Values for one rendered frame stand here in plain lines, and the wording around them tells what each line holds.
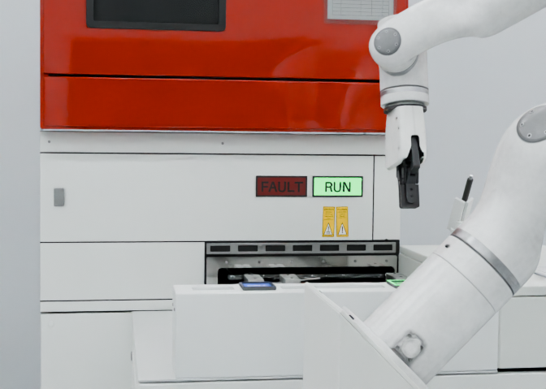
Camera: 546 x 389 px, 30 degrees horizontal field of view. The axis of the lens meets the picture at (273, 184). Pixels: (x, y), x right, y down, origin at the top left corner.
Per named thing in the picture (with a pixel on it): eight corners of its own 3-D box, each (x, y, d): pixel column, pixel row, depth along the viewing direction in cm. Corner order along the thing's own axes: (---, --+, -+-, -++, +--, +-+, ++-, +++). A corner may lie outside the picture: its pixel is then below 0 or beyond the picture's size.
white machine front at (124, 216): (41, 310, 223) (41, 130, 221) (396, 304, 236) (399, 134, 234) (39, 313, 220) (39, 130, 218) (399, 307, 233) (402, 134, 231)
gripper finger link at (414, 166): (406, 125, 172) (400, 150, 175) (416, 153, 166) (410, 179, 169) (413, 125, 172) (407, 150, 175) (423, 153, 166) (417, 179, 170)
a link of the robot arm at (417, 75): (422, 82, 169) (433, 94, 178) (418, 6, 171) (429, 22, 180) (373, 87, 172) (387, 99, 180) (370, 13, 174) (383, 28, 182)
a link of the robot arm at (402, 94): (374, 97, 179) (374, 114, 179) (387, 85, 170) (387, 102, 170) (419, 98, 180) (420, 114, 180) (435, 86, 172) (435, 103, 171)
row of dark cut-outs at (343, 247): (205, 253, 226) (206, 243, 226) (395, 252, 233) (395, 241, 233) (206, 254, 226) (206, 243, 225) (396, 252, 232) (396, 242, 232)
